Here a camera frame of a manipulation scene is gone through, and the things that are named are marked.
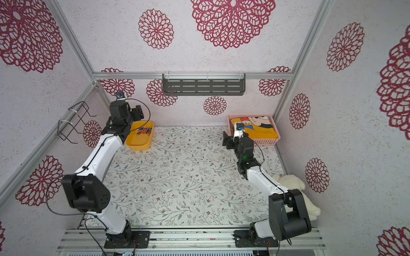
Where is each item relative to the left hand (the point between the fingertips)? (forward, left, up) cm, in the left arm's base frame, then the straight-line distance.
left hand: (133, 108), depth 83 cm
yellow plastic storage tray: (+2, +5, -27) cm, 27 cm away
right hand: (-9, -51, -7) cm, 52 cm away
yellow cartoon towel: (+12, -74, -28) cm, 80 cm away
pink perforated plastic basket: (+1, -78, -29) cm, 84 cm away
